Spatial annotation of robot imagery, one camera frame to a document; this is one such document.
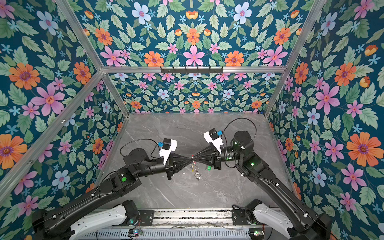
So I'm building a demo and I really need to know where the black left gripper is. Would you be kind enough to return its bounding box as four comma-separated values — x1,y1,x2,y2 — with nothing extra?
136,150,194,179

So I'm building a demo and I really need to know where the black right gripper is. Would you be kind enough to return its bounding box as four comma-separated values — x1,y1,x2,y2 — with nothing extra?
195,145,245,173

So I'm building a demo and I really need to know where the silver metal keyring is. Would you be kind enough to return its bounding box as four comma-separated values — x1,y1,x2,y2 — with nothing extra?
191,162,201,181

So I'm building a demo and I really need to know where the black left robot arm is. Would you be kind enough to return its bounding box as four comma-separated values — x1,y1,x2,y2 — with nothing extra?
32,148,192,240

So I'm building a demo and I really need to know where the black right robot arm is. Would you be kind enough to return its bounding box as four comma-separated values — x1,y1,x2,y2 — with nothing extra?
192,129,332,240

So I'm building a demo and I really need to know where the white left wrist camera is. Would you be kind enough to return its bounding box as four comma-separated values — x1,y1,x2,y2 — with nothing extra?
159,138,177,165

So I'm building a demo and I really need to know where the black left camera cable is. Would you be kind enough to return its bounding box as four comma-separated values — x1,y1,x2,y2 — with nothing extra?
119,138,161,160

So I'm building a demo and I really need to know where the black camera cable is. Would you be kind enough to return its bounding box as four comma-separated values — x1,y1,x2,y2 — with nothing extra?
221,117,258,142
119,138,161,160

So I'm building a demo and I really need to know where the black right camera cable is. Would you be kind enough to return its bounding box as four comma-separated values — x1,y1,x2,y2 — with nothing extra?
221,117,258,142

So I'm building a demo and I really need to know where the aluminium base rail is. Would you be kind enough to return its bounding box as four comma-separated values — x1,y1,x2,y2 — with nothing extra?
89,208,301,229

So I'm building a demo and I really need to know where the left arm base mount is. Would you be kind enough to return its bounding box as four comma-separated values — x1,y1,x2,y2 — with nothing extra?
127,210,155,227

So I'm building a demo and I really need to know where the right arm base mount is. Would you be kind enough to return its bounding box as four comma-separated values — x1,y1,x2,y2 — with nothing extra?
232,199,266,226

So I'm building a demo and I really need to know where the white perforated cable duct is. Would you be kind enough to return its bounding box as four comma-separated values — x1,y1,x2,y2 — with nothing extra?
80,228,251,240

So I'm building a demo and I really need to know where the black wall hook rail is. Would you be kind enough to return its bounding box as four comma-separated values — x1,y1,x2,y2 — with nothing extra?
160,67,224,74

